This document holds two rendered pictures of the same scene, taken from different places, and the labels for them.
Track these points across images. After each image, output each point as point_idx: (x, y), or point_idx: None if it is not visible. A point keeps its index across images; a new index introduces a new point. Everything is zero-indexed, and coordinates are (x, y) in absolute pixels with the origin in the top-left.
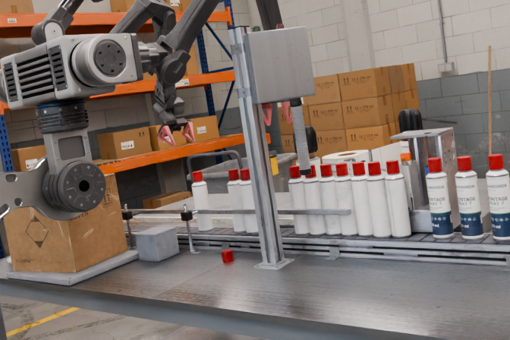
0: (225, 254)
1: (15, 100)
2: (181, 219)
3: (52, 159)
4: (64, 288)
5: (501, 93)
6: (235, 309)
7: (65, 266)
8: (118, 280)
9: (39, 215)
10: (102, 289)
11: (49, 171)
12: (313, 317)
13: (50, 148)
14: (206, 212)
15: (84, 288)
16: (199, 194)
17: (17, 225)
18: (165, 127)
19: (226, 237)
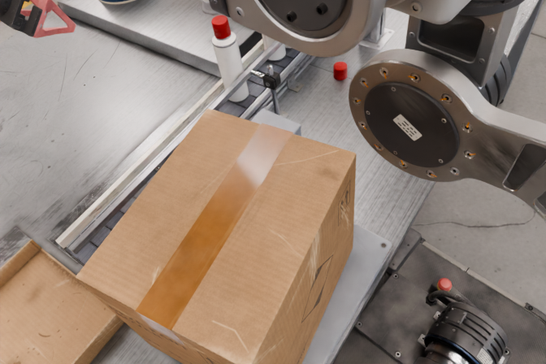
0: (347, 67)
1: None
2: (275, 88)
3: (501, 49)
4: (391, 258)
5: None
6: (511, 44)
7: (344, 261)
8: (381, 182)
9: (322, 257)
10: (420, 190)
11: (482, 84)
12: None
13: (509, 28)
14: (262, 62)
15: (409, 218)
16: (239, 49)
17: (288, 343)
18: None
19: (291, 69)
